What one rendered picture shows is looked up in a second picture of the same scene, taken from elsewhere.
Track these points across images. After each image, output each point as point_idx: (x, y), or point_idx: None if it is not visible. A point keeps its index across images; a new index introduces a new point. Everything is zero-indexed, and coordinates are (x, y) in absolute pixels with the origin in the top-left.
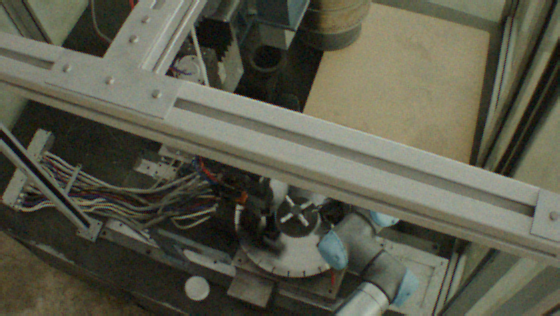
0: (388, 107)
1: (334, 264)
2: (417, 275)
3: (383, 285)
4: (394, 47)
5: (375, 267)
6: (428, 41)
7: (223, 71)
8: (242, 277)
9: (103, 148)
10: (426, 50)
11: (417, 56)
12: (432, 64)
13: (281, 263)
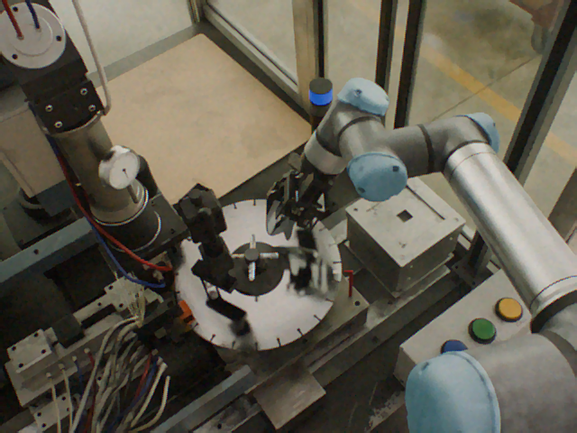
0: (195, 151)
1: (395, 185)
2: (404, 204)
3: (470, 137)
4: (141, 109)
5: (437, 137)
6: (162, 81)
7: None
8: (269, 395)
9: None
10: (169, 88)
11: (169, 98)
12: (187, 92)
13: (298, 317)
